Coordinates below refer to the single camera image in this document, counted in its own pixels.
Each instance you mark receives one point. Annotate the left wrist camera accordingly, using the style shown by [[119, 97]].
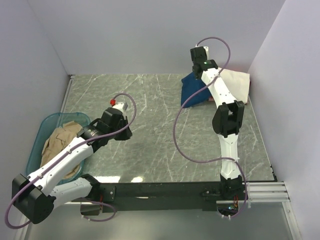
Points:
[[121, 106]]

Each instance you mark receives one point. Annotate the folded white t shirt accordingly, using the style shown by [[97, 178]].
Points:
[[238, 84]]

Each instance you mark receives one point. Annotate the blue t shirt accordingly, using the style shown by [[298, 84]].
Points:
[[191, 85]]

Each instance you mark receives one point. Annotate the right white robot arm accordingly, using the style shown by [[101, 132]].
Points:
[[226, 121]]

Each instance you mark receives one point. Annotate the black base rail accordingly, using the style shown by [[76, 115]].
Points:
[[146, 196]]

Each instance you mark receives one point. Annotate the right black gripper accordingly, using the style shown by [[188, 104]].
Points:
[[197, 74]]

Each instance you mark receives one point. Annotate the teal plastic bin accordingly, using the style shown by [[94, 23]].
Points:
[[47, 127]]

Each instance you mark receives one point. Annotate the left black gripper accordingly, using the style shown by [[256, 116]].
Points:
[[124, 130]]

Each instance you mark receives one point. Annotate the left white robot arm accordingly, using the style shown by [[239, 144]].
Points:
[[39, 193]]

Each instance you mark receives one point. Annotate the aluminium frame rail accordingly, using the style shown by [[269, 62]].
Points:
[[268, 216]]

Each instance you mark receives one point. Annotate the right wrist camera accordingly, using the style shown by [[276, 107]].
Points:
[[202, 51]]

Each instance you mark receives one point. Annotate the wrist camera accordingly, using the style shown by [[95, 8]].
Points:
[[121, 106], [202, 51]]

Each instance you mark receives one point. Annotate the beige t shirt in bin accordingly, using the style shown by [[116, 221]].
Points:
[[60, 138]]

